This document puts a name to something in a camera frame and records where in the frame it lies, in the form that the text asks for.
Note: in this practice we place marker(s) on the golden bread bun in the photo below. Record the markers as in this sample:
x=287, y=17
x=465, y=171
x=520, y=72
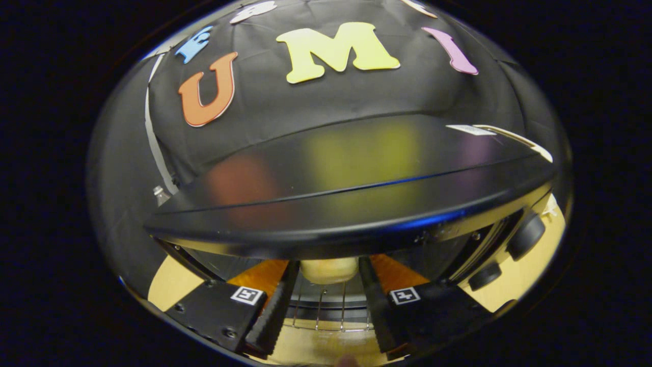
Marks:
x=328, y=270

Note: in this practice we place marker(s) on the black toaster oven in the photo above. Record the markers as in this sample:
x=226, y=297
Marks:
x=331, y=204

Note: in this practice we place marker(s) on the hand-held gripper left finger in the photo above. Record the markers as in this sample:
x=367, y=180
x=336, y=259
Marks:
x=275, y=316

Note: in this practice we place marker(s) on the white pop-up toaster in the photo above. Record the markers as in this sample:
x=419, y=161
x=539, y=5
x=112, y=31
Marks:
x=544, y=153

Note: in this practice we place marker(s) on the green label water bottle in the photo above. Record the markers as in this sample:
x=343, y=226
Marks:
x=160, y=196

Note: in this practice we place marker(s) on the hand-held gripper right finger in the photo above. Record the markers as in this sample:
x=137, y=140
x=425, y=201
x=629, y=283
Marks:
x=379, y=316

